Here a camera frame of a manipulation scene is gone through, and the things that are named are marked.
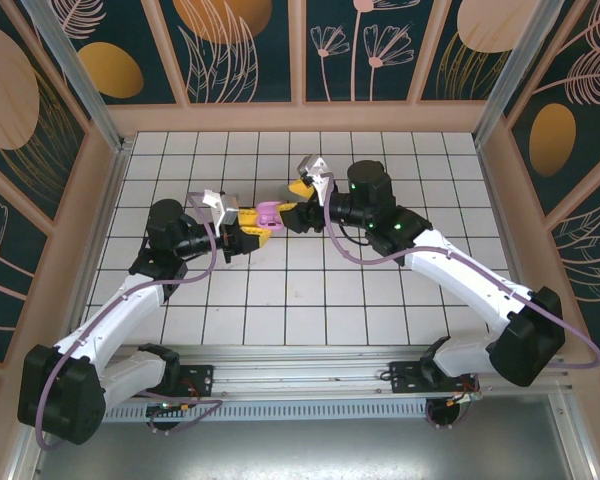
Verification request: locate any pink earbud charging case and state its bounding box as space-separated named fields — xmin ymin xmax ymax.
xmin=256 ymin=200 xmax=285 ymax=234

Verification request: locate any grey metal sheet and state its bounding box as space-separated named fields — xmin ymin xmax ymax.
xmin=34 ymin=417 xmax=581 ymax=480

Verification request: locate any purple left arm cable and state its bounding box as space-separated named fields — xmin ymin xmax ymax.
xmin=34 ymin=191 xmax=231 ymax=451

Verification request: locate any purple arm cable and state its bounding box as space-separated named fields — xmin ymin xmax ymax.
xmin=34 ymin=191 xmax=231 ymax=451
xmin=322 ymin=169 xmax=600 ymax=371

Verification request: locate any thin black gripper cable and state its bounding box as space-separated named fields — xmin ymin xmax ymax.
xmin=339 ymin=223 xmax=377 ymax=247

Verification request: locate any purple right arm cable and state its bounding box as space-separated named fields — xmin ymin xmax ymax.
xmin=322 ymin=169 xmax=600 ymax=371

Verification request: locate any aluminium side rail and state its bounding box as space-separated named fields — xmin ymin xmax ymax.
xmin=59 ymin=139 xmax=134 ymax=364
xmin=472 ymin=134 xmax=531 ymax=301

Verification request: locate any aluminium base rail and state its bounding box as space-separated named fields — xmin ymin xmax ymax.
xmin=99 ymin=343 xmax=579 ymax=401

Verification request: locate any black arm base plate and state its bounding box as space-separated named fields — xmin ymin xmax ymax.
xmin=388 ymin=360 xmax=481 ymax=396
xmin=177 ymin=364 xmax=216 ymax=399

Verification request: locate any aluminium frame post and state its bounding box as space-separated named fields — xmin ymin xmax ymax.
xmin=472 ymin=0 xmax=567 ymax=147
xmin=21 ymin=0 xmax=134 ymax=156

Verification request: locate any slotted grey cable duct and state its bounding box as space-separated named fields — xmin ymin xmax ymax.
xmin=99 ymin=402 xmax=431 ymax=422

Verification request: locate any black round cable grommet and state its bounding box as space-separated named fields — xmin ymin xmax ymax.
xmin=427 ymin=397 xmax=469 ymax=430
xmin=147 ymin=403 xmax=182 ymax=432

